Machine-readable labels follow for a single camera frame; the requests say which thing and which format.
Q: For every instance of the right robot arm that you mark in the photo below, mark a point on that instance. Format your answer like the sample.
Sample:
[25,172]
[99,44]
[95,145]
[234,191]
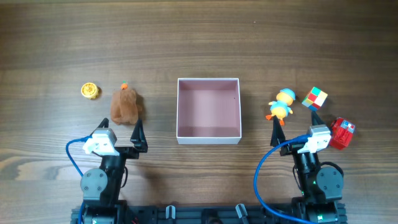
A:
[321,183]

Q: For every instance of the yellow duck toy blue hat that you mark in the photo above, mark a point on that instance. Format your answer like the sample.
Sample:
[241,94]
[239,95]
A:
[280,108]

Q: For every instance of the white box pink interior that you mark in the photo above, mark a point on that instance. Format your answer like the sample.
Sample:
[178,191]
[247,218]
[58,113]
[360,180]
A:
[208,111]

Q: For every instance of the brown plush toy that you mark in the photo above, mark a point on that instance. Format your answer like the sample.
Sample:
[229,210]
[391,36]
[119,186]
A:
[124,109]

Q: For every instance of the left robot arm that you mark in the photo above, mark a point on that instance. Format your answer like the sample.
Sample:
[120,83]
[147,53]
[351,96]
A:
[101,186]

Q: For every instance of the red toy fire truck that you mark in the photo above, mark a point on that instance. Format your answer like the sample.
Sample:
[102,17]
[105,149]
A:
[342,131]

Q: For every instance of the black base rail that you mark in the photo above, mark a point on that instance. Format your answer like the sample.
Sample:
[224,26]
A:
[179,215]

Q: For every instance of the multicolour puzzle cube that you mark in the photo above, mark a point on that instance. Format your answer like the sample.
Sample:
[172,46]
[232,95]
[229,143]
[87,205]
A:
[314,99]

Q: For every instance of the yellow plastic wheel disc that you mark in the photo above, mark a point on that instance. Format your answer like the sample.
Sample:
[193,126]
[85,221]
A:
[90,91]

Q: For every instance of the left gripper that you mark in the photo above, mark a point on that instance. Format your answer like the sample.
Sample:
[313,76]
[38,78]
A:
[137,139]

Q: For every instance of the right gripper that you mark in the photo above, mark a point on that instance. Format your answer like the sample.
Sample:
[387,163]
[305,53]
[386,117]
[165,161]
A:
[294,147]

